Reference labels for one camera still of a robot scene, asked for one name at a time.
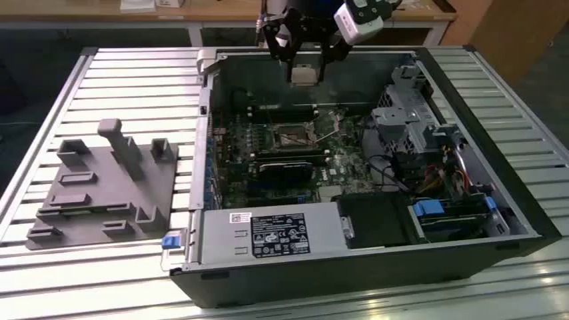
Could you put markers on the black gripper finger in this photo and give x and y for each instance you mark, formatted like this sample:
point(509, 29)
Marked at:
point(334, 50)
point(279, 50)

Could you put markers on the silver CPU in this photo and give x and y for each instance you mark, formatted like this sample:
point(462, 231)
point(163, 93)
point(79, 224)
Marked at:
point(305, 75)

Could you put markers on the CPU socket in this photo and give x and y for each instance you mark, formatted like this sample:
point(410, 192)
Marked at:
point(290, 140)

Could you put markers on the black RAM stick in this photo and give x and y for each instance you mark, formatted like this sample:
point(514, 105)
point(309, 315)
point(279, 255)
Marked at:
point(289, 151)
point(289, 158)
point(267, 107)

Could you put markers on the metal drive cage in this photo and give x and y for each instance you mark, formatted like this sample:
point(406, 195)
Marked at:
point(395, 120)

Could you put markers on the white box with black print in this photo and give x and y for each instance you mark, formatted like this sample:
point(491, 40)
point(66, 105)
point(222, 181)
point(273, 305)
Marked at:
point(169, 3)

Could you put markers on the green motherboard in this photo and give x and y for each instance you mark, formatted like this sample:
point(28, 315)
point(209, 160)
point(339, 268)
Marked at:
point(346, 166)

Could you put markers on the black graphics card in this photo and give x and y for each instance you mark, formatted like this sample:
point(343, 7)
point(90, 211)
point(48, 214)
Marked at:
point(283, 173)

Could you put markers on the wooden cabinet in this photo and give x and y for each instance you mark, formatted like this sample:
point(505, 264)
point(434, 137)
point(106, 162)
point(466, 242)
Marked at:
point(510, 33)

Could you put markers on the silver chipset heatsink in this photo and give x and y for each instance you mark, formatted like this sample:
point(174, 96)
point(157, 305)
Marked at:
point(331, 193)

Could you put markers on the wooden desk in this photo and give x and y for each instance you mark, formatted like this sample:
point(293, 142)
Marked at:
point(87, 15)

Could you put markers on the hard disk in blue carrier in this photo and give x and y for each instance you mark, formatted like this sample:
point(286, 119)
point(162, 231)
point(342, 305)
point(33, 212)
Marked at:
point(426, 208)

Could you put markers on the black drive box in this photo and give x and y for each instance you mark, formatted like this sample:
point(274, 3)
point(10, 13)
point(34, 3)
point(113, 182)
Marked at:
point(377, 220)

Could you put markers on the grey parts rack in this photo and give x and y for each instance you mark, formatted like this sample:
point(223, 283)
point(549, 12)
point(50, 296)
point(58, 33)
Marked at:
point(110, 186)

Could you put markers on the small blue bay clip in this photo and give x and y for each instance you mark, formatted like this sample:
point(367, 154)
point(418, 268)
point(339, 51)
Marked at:
point(489, 204)

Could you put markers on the grey power supply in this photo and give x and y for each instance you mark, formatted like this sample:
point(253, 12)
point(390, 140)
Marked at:
point(221, 240)

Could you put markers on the blue case latch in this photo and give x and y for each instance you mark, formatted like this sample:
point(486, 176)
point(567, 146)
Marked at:
point(171, 241)

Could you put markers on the black PC case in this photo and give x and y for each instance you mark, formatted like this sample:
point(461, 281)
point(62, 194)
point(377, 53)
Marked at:
point(310, 280)

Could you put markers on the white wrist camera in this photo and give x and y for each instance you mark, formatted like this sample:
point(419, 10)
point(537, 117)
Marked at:
point(357, 23)

